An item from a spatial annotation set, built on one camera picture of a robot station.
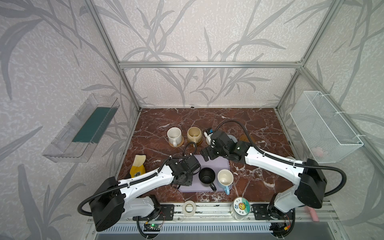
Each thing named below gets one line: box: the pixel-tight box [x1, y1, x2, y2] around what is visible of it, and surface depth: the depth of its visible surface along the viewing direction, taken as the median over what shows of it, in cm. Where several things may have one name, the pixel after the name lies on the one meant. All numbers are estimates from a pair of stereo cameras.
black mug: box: [198, 167, 217, 191], surface depth 79 cm
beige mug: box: [186, 126, 202, 148], surface depth 97 cm
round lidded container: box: [230, 196, 251, 221], surface depth 70 cm
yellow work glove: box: [130, 154, 147, 178], surface depth 90 cm
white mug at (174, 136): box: [167, 127, 182, 148], surface depth 96 cm
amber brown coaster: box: [239, 134, 256, 144], surface depth 104 cm
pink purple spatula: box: [304, 206, 320, 222], surface depth 73 cm
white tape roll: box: [182, 200, 197, 217], surface depth 77 cm
